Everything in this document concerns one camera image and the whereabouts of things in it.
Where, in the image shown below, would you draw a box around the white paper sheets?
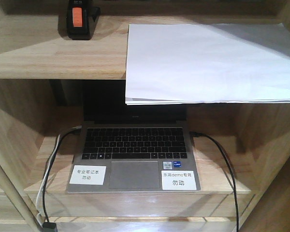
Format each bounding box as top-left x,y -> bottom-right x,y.
125,24 -> 290,105

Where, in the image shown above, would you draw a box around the black stapler with orange button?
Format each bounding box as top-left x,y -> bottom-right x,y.
66,0 -> 101,40

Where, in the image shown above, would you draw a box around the grey open laptop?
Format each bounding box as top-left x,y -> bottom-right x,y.
67,80 -> 201,193

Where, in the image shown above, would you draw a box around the white label sticker right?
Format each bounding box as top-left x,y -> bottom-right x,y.
161,170 -> 197,190

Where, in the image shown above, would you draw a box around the white label sticker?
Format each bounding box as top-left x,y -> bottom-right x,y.
69,165 -> 106,185
161,170 -> 197,190

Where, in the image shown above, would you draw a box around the white label sticker left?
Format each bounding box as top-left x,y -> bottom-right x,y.
69,165 -> 106,185

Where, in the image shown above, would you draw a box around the wooden shelf unit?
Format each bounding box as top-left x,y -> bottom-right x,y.
0,0 -> 290,232

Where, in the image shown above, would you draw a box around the black power adapter plug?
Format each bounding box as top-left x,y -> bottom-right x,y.
42,222 -> 58,232

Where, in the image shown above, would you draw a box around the black cable right of laptop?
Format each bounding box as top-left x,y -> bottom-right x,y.
189,131 -> 240,232

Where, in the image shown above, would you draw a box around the black cable of laptop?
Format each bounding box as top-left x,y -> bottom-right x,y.
189,131 -> 240,232
42,129 -> 82,224

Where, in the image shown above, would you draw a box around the black cable left of laptop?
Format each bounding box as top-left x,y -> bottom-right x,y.
42,129 -> 82,224

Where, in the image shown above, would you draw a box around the white cable left of laptop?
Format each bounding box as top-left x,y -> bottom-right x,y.
36,125 -> 82,228

